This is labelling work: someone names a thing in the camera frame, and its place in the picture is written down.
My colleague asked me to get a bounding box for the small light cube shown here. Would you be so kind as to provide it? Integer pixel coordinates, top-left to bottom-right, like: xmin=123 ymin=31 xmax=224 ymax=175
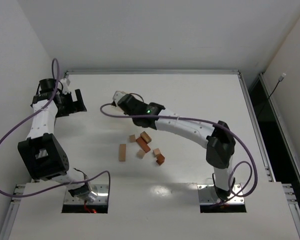
xmin=152 ymin=148 xmax=161 ymax=157
xmin=129 ymin=134 xmax=136 ymax=143
xmin=136 ymin=149 xmax=146 ymax=159

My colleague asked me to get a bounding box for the long light wood block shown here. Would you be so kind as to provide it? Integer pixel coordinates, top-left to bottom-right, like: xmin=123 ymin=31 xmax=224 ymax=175
xmin=118 ymin=144 xmax=127 ymax=162

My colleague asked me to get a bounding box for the long dark wood block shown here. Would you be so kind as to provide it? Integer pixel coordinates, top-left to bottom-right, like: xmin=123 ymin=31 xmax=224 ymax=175
xmin=136 ymin=137 xmax=151 ymax=153

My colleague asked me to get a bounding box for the transparent orange plastic tray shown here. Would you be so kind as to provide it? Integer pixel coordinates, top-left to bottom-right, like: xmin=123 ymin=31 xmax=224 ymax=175
xmin=111 ymin=90 xmax=127 ymax=112

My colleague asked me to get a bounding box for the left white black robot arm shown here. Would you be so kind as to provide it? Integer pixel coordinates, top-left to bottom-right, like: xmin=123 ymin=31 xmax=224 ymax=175
xmin=17 ymin=78 xmax=97 ymax=203

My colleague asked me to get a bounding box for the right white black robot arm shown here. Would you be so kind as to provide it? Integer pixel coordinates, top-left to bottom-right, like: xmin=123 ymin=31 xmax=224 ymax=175
xmin=113 ymin=91 xmax=236 ymax=201

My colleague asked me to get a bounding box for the small dark wood cube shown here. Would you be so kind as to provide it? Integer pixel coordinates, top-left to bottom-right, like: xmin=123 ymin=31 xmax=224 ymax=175
xmin=156 ymin=154 xmax=165 ymax=166

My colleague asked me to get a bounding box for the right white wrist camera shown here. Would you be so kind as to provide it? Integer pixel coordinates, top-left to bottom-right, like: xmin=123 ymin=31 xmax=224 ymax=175
xmin=112 ymin=90 xmax=127 ymax=106

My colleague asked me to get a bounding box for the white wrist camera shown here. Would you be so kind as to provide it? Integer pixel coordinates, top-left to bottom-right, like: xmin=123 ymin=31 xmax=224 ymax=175
xmin=112 ymin=90 xmax=127 ymax=106
xmin=59 ymin=78 xmax=71 ymax=95

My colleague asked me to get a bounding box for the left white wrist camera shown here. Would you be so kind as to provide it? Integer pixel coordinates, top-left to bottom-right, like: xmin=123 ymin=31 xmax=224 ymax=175
xmin=59 ymin=78 xmax=71 ymax=95

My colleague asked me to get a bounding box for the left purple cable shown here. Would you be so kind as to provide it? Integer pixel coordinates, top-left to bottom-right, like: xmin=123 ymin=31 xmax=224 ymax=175
xmin=0 ymin=57 xmax=111 ymax=199

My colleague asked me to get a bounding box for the purple cable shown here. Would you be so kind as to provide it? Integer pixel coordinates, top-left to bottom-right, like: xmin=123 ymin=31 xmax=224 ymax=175
xmin=0 ymin=57 xmax=111 ymax=199
xmin=99 ymin=102 xmax=259 ymax=208

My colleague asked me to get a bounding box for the aluminium table frame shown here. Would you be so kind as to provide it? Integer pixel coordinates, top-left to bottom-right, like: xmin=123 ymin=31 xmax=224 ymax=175
xmin=9 ymin=73 xmax=300 ymax=240

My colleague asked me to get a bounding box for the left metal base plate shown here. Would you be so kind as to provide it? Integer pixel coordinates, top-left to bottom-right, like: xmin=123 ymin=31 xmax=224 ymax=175
xmin=63 ymin=184 xmax=109 ymax=206

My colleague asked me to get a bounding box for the metal base plate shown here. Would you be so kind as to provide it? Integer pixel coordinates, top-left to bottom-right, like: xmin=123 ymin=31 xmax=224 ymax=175
xmin=63 ymin=184 xmax=109 ymax=206
xmin=197 ymin=184 xmax=245 ymax=207

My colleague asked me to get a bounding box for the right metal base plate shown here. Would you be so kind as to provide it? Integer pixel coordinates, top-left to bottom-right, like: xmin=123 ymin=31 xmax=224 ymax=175
xmin=197 ymin=184 xmax=245 ymax=207

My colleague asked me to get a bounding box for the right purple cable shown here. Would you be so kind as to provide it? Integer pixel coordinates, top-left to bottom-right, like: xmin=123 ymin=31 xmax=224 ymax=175
xmin=99 ymin=102 xmax=259 ymax=208

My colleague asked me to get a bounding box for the black wall cable with plug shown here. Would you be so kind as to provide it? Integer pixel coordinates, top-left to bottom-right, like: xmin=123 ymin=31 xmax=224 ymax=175
xmin=255 ymin=72 xmax=287 ymax=118

